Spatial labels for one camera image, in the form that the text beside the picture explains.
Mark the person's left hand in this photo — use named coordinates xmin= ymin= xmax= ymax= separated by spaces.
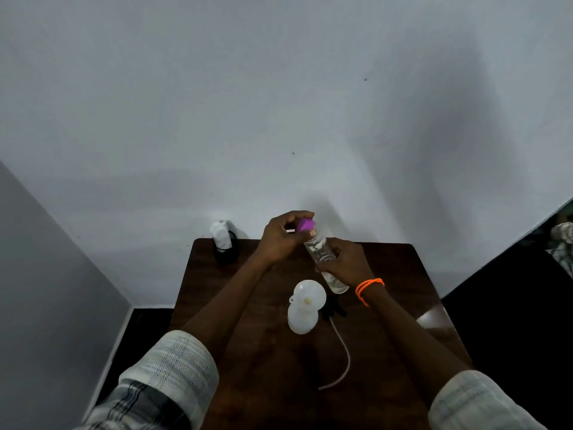
xmin=255 ymin=210 xmax=317 ymax=268

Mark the person's plaid sleeve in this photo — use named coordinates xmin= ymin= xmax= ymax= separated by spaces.
xmin=73 ymin=330 xmax=220 ymax=430
xmin=427 ymin=370 xmax=549 ymax=430

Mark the black round holder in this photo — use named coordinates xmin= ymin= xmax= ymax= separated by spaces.
xmin=213 ymin=230 xmax=239 ymax=266

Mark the person's right hand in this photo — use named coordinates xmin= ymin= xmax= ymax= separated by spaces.
xmin=315 ymin=238 xmax=375 ymax=290

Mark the white folded tissue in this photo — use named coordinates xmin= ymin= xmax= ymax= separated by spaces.
xmin=209 ymin=220 xmax=233 ymax=250

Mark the person's left plaid sleeve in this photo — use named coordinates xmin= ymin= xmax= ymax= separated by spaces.
xmin=73 ymin=330 xmax=220 ymax=430

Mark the dark wooden table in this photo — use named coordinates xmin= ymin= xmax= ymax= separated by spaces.
xmin=168 ymin=238 xmax=473 ymax=430

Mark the person's right plaid sleeve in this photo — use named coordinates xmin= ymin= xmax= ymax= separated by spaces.
xmin=427 ymin=370 xmax=549 ymax=430

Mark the orange bead bracelet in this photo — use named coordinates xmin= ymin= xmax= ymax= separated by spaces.
xmin=355 ymin=278 xmax=386 ymax=308

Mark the person's left forearm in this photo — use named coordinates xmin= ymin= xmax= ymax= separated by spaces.
xmin=181 ymin=254 xmax=274 ymax=354

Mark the person's right forearm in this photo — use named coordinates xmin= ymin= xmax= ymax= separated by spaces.
xmin=365 ymin=286 xmax=471 ymax=406

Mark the white plastic funnel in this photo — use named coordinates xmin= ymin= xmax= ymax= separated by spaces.
xmin=289 ymin=279 xmax=327 ymax=312

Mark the clear bottle with purple cap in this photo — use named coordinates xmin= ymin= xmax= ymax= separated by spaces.
xmin=303 ymin=230 xmax=350 ymax=295

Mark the black spray head with tube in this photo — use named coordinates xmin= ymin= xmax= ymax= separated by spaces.
xmin=318 ymin=294 xmax=352 ymax=391

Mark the white baseboard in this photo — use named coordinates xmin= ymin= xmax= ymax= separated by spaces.
xmin=80 ymin=306 xmax=135 ymax=430

